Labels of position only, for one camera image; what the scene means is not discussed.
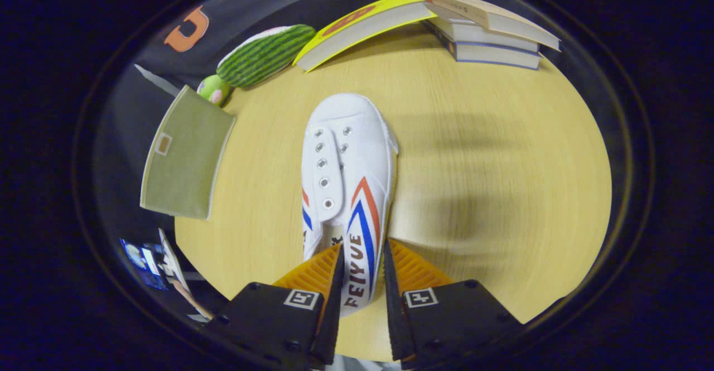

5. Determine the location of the watermelon slice plush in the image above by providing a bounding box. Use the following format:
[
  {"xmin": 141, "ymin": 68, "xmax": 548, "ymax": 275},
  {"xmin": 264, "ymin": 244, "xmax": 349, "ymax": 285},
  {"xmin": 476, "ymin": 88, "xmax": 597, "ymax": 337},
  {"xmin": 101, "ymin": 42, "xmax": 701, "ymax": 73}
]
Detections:
[{"xmin": 216, "ymin": 24, "xmax": 317, "ymax": 88}]

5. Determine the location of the tan book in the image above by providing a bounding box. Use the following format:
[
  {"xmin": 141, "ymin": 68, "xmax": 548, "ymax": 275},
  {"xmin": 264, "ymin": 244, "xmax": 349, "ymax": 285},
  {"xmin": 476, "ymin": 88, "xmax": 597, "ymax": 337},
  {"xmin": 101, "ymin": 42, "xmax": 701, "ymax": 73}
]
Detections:
[{"xmin": 420, "ymin": 0, "xmax": 561, "ymax": 52}]

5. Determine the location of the yellow book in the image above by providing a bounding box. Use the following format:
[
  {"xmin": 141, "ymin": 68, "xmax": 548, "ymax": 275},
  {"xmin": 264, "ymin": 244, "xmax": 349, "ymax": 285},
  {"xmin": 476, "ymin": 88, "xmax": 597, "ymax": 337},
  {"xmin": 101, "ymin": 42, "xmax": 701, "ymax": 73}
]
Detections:
[{"xmin": 293, "ymin": 0, "xmax": 438, "ymax": 73}]

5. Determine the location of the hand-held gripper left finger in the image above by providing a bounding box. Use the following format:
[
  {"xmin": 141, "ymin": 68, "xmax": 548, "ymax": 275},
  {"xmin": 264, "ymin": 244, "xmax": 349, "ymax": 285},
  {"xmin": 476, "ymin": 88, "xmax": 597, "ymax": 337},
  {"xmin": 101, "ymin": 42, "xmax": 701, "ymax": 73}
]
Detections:
[{"xmin": 206, "ymin": 243, "xmax": 346, "ymax": 369}]

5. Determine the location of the white flat panel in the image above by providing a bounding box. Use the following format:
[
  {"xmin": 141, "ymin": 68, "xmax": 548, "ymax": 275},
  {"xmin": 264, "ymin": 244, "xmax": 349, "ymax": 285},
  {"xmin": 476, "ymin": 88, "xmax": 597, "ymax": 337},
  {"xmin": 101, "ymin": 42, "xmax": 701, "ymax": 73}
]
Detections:
[{"xmin": 158, "ymin": 228, "xmax": 190, "ymax": 293}]

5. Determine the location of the beige fabric storage box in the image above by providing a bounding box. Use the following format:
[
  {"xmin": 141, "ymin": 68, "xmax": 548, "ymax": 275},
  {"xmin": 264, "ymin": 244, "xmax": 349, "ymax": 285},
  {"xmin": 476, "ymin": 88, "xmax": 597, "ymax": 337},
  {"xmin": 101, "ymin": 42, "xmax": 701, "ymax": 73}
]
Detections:
[{"xmin": 139, "ymin": 85, "xmax": 237, "ymax": 220}]

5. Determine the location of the blue-edged book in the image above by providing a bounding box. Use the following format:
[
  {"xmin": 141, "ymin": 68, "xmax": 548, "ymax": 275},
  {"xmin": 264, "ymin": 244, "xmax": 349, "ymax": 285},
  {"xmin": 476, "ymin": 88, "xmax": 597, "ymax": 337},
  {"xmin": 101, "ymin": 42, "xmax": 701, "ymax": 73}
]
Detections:
[{"xmin": 423, "ymin": 21, "xmax": 542, "ymax": 70}]

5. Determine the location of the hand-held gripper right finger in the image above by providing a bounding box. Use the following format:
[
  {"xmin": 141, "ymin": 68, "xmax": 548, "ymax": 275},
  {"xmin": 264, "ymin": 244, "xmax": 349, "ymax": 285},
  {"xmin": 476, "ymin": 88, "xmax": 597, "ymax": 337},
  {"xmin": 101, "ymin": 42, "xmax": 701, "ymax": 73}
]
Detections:
[{"xmin": 382, "ymin": 238, "xmax": 525, "ymax": 369}]

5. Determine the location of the green and pink plush toy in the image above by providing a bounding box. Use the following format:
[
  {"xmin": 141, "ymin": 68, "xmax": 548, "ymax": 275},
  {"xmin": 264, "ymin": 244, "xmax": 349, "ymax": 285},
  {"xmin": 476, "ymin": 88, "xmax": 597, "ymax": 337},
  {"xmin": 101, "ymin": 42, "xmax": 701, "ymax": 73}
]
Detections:
[{"xmin": 196, "ymin": 74, "xmax": 232, "ymax": 105}]

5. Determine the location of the white canvas shoe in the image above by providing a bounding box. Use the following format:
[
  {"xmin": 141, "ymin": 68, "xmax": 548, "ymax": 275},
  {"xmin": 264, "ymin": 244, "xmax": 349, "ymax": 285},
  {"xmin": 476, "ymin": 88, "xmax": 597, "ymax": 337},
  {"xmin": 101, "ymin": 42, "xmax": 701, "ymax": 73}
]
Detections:
[{"xmin": 301, "ymin": 93, "xmax": 399, "ymax": 317}]

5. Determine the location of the white book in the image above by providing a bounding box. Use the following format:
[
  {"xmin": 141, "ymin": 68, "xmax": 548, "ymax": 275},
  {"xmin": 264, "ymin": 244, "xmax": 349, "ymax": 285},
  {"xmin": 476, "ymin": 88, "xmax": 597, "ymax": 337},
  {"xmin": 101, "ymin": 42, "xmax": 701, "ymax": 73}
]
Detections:
[{"xmin": 424, "ymin": 4, "xmax": 541, "ymax": 54}]

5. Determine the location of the blue printed package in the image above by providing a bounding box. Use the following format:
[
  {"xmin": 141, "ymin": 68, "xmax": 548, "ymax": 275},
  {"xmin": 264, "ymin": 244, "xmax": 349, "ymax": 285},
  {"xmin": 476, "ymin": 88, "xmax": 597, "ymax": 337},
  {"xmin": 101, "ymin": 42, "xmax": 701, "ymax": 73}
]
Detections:
[{"xmin": 119, "ymin": 238, "xmax": 168, "ymax": 291}]

